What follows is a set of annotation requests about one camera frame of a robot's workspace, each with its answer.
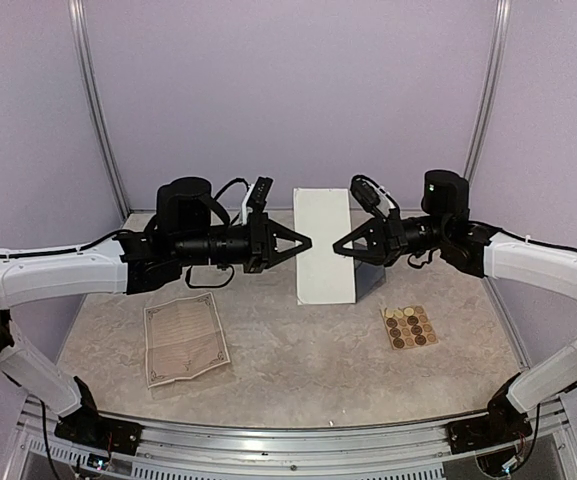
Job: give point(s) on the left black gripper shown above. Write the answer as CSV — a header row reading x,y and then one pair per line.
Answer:
x,y
262,244

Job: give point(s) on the left aluminium frame post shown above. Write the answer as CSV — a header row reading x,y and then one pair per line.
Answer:
x,y
78,20

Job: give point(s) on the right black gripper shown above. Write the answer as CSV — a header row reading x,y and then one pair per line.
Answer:
x,y
387,241

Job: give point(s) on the brown sticker sheet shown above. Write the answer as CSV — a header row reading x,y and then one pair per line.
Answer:
x,y
408,327

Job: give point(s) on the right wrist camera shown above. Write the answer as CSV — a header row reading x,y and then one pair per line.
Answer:
x,y
372,197

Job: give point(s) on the beige letter left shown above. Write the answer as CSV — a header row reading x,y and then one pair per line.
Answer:
x,y
184,339

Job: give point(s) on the blue paper envelope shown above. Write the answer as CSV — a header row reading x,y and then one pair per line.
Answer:
x,y
368,276

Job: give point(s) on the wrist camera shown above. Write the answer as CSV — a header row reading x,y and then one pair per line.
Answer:
x,y
372,197
255,198

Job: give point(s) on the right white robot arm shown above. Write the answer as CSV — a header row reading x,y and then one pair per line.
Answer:
x,y
473,248

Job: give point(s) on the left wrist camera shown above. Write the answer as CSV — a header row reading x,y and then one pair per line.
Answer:
x,y
255,198

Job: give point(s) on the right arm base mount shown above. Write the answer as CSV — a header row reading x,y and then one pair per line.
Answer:
x,y
488,425

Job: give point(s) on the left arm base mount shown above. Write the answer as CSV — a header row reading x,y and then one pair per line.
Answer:
x,y
103,430

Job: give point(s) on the front aluminium rail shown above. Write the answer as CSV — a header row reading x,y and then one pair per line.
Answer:
x,y
410,450

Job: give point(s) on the beige letter with border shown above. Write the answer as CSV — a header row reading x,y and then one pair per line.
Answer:
x,y
323,276

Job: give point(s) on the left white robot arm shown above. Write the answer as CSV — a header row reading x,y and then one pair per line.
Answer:
x,y
190,228

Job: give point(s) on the right aluminium frame post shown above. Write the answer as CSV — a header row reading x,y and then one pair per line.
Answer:
x,y
490,83

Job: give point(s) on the aluminium frame post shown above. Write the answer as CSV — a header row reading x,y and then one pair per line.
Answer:
x,y
78,20
490,83

